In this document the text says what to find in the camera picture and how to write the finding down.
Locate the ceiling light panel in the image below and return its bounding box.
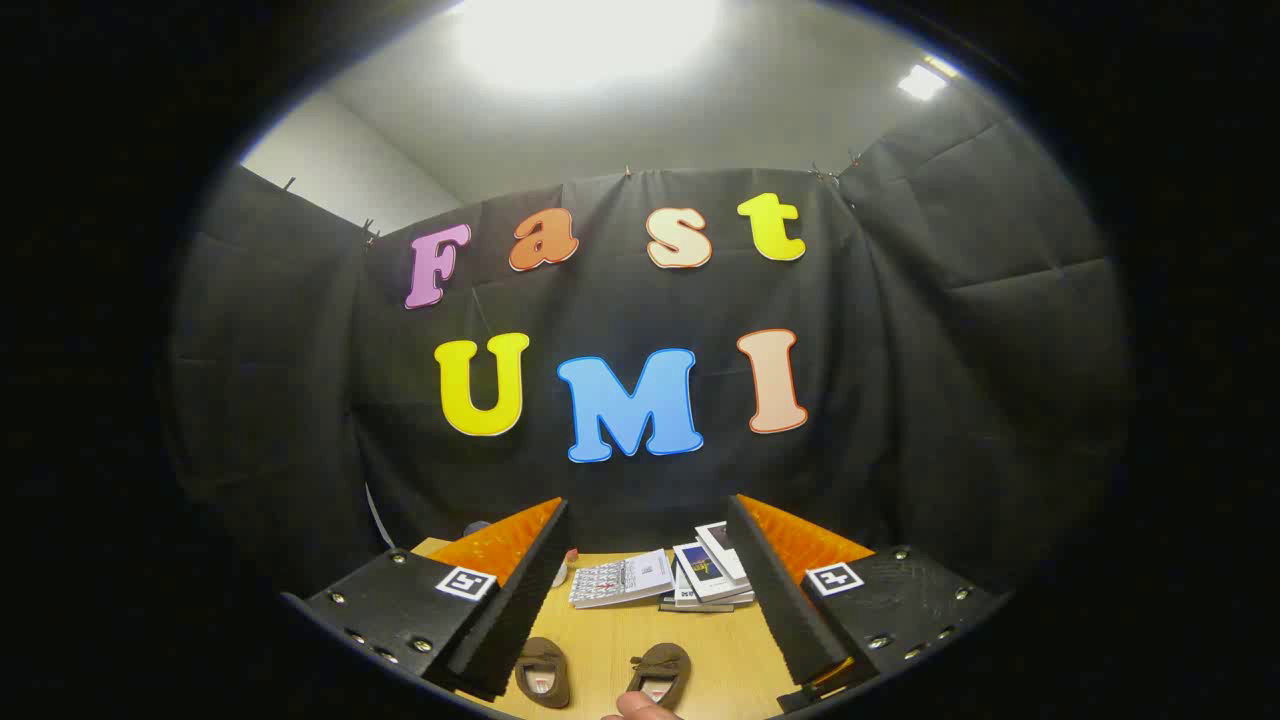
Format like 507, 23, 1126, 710
897, 55, 961, 102
450, 0, 723, 96

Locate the white paperback book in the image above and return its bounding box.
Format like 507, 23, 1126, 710
674, 560, 757, 608

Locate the white book blue picture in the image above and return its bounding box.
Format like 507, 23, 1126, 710
672, 542, 752, 602

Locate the patterned cover book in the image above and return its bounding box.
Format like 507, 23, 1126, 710
569, 549, 677, 610

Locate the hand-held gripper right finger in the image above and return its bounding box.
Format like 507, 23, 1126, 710
726, 494, 1013, 714

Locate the brown fuzzy shoe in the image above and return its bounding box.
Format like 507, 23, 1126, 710
627, 642, 694, 712
514, 636, 572, 710

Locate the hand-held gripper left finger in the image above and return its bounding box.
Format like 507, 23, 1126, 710
283, 497, 572, 703

